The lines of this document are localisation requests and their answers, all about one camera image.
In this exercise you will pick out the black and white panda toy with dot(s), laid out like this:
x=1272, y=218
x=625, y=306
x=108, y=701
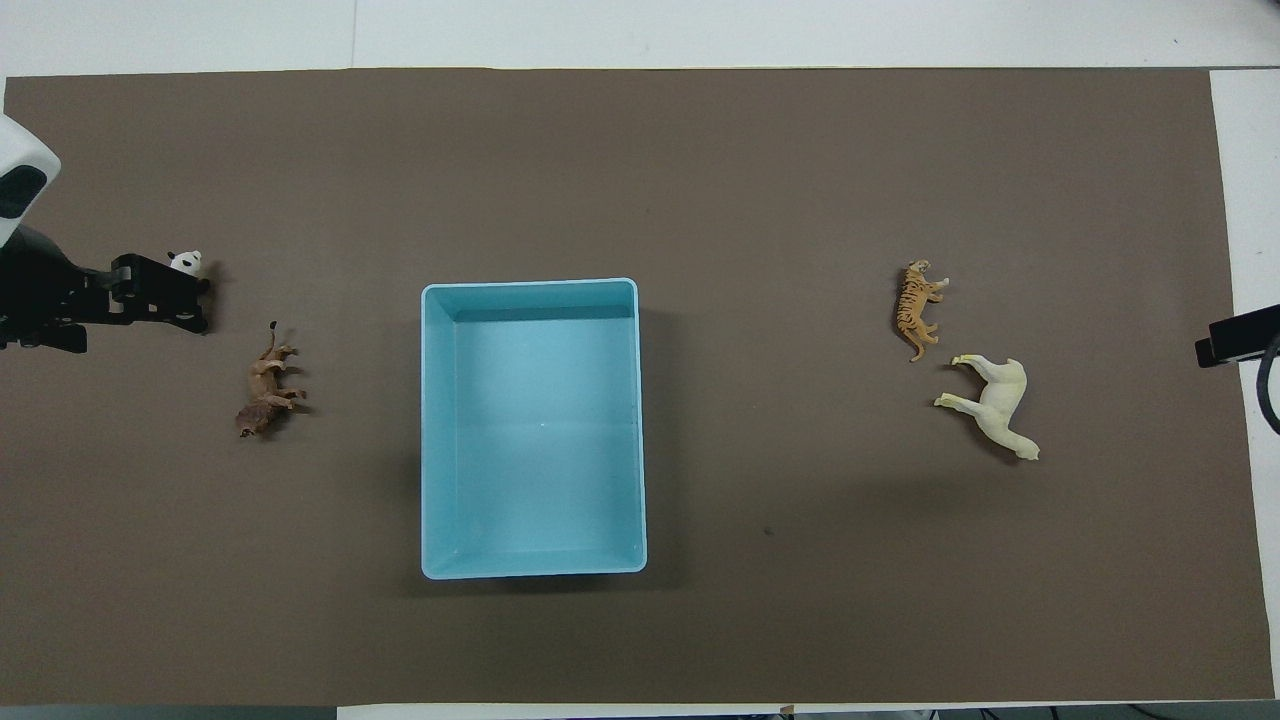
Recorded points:
x=187, y=262

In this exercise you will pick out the cream white horse toy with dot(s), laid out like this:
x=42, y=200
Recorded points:
x=1000, y=400

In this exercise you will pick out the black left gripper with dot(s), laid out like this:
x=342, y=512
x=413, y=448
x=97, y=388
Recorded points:
x=40, y=295

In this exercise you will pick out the light blue storage box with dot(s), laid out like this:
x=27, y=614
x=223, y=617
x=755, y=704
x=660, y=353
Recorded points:
x=535, y=430

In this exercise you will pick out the brown lion toy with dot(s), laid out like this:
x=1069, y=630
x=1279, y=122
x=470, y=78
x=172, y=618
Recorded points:
x=265, y=385

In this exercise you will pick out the orange striped tiger toy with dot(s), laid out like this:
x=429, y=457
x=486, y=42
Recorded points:
x=912, y=305

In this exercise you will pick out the brown table mat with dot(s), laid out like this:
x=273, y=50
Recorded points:
x=700, y=180

